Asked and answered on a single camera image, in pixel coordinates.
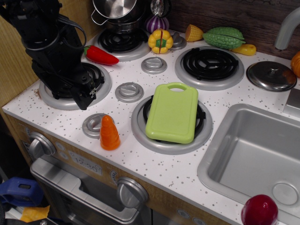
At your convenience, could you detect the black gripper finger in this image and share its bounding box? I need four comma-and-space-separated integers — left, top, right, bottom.
71, 84, 96, 110

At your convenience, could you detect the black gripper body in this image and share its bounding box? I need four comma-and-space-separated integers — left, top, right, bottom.
32, 61, 95, 94

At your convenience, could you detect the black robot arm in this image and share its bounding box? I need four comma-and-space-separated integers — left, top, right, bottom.
0, 0, 104, 110

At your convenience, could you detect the orange toy carrot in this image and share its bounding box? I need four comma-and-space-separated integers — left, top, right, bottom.
100, 115, 120, 150

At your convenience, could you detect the green plastic cutting board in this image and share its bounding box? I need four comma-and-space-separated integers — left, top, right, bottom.
145, 82, 198, 144

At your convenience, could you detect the front left stove burner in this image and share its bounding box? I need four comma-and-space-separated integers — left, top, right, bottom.
39, 62, 112, 111

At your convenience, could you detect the stove burner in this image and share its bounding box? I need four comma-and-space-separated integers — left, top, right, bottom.
131, 96, 213, 155
174, 46, 244, 91
39, 62, 112, 111
93, 28, 150, 62

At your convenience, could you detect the silver stove knob lower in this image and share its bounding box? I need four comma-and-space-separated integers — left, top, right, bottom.
82, 113, 106, 139

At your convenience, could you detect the silver stove knob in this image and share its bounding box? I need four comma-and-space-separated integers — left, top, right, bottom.
141, 57, 167, 75
170, 32, 187, 51
82, 113, 106, 139
115, 82, 144, 103

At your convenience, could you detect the red toy chili pepper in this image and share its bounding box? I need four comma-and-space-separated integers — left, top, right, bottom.
84, 45, 119, 66

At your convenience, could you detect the toy oven clock display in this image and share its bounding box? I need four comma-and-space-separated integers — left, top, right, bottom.
68, 151, 103, 176

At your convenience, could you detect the left oven dial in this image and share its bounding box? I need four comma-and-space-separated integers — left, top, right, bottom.
28, 132, 56, 158

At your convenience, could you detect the oven dial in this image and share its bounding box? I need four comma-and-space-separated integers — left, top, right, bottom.
117, 176, 149, 209
28, 132, 56, 158

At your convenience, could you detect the back left stove burner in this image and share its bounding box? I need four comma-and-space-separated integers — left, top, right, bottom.
93, 28, 150, 62

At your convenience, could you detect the silver stove knob upper middle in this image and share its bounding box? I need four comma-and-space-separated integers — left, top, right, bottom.
141, 57, 167, 75

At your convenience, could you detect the stainless steel pot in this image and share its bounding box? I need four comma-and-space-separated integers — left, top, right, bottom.
91, 0, 146, 34

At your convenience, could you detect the yellow toy bell pepper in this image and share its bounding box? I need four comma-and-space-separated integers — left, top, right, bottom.
148, 29, 173, 53

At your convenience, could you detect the purple toy onion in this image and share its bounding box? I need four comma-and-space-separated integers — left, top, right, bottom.
145, 15, 169, 33

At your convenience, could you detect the silver stove knob top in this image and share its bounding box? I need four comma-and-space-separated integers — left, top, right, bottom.
170, 32, 187, 51

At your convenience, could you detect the right oven dial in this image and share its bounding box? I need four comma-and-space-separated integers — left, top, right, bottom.
117, 176, 149, 209

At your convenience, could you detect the blue clamp tool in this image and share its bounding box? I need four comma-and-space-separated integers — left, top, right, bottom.
0, 177, 44, 207

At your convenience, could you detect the metal ladle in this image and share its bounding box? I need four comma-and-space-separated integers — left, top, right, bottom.
150, 0, 170, 18

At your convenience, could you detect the front right stove burner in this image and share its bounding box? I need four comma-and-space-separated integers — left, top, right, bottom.
131, 96, 213, 155

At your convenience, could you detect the yellow toy corn piece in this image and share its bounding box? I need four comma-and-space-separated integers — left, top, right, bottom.
185, 24, 203, 42

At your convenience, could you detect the back right stove burner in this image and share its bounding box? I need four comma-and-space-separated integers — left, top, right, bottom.
174, 46, 244, 91

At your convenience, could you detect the yellow cloth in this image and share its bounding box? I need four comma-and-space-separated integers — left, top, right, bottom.
20, 205, 50, 223

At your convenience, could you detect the green toy bitter gourd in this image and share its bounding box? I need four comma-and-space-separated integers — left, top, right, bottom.
203, 27, 246, 50

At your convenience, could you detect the grey toy sink basin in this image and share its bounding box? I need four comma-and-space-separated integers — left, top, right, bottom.
197, 104, 300, 225

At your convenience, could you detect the steel pot lid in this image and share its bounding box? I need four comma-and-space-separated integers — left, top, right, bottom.
246, 61, 297, 92

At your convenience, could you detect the red toy apple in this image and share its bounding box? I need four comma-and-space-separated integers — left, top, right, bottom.
241, 195, 278, 225

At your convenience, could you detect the orange toy fruit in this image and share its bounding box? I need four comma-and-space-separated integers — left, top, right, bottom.
291, 51, 300, 77

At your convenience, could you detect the grey toy faucet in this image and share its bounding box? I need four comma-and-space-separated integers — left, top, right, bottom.
275, 8, 300, 50

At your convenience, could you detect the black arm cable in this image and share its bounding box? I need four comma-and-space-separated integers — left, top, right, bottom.
24, 14, 87, 51

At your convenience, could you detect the grey oven door handle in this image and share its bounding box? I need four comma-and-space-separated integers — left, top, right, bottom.
30, 158, 143, 225

